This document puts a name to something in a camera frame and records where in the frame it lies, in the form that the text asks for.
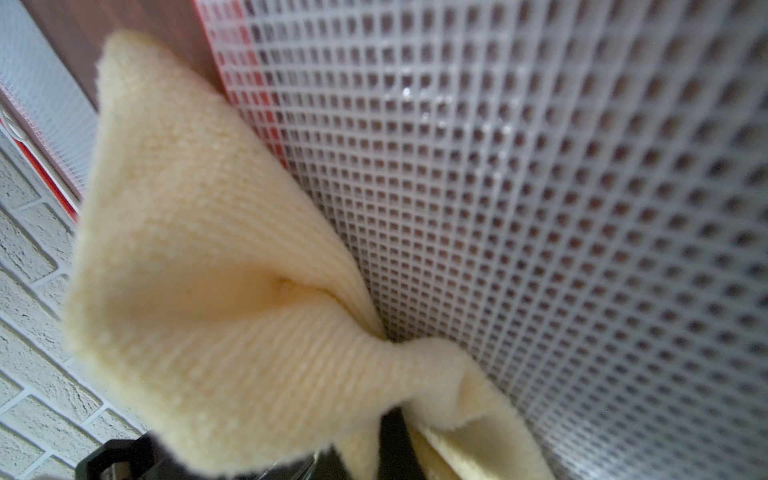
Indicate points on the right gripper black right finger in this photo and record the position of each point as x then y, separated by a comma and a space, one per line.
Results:
397, 457

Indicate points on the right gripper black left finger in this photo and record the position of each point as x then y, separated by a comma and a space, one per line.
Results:
324, 465

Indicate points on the yellow cleaning cloth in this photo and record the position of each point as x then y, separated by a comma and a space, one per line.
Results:
210, 296

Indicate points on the red zipper mesh document bag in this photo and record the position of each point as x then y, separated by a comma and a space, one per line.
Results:
44, 113

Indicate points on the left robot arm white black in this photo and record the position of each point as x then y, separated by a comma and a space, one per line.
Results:
146, 459

